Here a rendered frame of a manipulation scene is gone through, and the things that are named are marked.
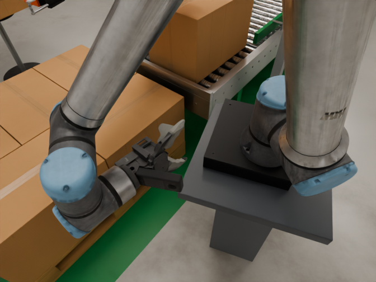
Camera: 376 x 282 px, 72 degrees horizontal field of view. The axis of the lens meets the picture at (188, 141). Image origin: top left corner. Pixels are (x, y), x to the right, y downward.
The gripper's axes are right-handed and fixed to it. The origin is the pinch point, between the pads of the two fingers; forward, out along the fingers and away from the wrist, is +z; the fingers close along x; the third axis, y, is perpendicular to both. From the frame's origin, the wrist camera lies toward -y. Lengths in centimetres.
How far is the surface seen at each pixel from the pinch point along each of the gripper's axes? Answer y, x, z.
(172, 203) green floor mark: 37, 94, 20
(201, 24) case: 55, 0, 68
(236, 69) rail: 45, 32, 90
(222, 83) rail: 43, 33, 73
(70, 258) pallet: 53, 93, -44
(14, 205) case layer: 58, 40, -46
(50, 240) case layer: 48, 62, -45
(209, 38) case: 56, 10, 76
